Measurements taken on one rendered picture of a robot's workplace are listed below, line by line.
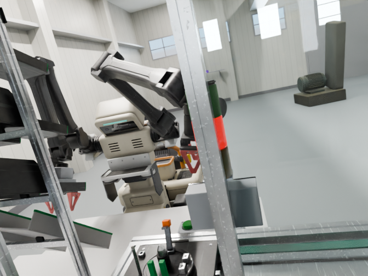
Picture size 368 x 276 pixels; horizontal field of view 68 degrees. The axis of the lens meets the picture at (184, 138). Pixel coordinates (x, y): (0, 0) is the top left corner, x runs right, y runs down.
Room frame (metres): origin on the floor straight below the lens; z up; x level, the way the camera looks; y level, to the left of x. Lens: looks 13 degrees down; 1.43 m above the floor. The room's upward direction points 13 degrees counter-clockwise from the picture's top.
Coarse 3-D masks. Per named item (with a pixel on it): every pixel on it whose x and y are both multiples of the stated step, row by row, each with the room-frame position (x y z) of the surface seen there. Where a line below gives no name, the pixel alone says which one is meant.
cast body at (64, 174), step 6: (54, 168) 0.69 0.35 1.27; (60, 168) 0.68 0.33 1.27; (66, 168) 0.70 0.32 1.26; (72, 168) 0.72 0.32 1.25; (60, 174) 0.68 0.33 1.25; (66, 174) 0.69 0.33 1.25; (72, 174) 0.71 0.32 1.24; (60, 180) 0.67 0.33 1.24; (66, 180) 0.69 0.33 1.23; (72, 180) 0.71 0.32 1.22
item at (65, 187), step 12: (0, 168) 0.53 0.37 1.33; (12, 168) 0.55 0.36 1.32; (24, 168) 0.57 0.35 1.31; (36, 168) 0.60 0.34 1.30; (0, 180) 0.52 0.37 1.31; (12, 180) 0.54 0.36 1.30; (24, 180) 0.56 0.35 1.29; (36, 180) 0.59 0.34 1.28; (0, 192) 0.51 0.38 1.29; (12, 192) 0.53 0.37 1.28; (24, 192) 0.55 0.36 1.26; (36, 192) 0.58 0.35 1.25
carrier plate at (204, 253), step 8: (216, 240) 0.67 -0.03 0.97; (144, 248) 0.71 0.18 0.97; (152, 248) 0.70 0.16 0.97; (184, 248) 0.67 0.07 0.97; (192, 248) 0.66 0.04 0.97; (200, 248) 0.65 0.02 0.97; (208, 248) 0.65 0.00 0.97; (216, 248) 0.64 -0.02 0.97; (144, 256) 0.67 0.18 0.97; (192, 256) 0.63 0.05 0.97; (200, 256) 0.62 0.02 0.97; (208, 256) 0.61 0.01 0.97; (216, 256) 0.61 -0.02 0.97; (200, 264) 0.59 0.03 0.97; (208, 264) 0.58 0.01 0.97; (216, 264) 0.59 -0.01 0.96; (128, 272) 0.62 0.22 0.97; (136, 272) 0.61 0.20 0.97; (200, 272) 0.56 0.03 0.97; (208, 272) 0.56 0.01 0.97
